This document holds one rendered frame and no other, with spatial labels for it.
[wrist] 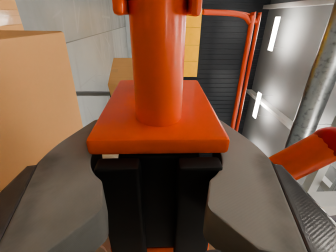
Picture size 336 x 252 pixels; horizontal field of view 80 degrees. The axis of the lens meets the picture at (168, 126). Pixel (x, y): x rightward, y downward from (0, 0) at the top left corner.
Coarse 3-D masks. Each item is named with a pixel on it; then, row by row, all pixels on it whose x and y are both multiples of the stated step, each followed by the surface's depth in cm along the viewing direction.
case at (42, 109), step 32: (0, 32) 22; (32, 32) 23; (0, 64) 16; (32, 64) 20; (64, 64) 27; (0, 96) 16; (32, 96) 20; (64, 96) 27; (0, 128) 16; (32, 128) 20; (64, 128) 27; (0, 160) 16; (32, 160) 20
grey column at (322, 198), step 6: (312, 192) 176; (318, 192) 176; (324, 192) 176; (330, 192) 176; (318, 198) 170; (324, 198) 170; (330, 198) 170; (324, 204) 165; (330, 204) 165; (324, 210) 166; (330, 210) 166
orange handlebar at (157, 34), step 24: (120, 0) 7; (144, 0) 7; (168, 0) 7; (192, 0) 7; (144, 24) 7; (168, 24) 7; (144, 48) 7; (168, 48) 7; (144, 72) 8; (168, 72) 8; (144, 96) 8; (168, 96) 8; (144, 120) 9; (168, 120) 9
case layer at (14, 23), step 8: (0, 0) 68; (8, 0) 71; (0, 8) 68; (8, 8) 71; (16, 8) 75; (0, 16) 68; (8, 16) 71; (16, 16) 75; (0, 24) 68; (8, 24) 71; (16, 24) 75
